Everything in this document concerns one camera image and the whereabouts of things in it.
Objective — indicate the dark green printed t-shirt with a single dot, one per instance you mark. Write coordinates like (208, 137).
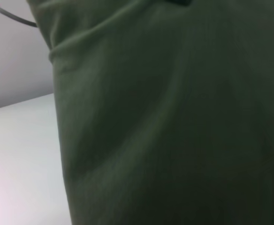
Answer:
(162, 117)

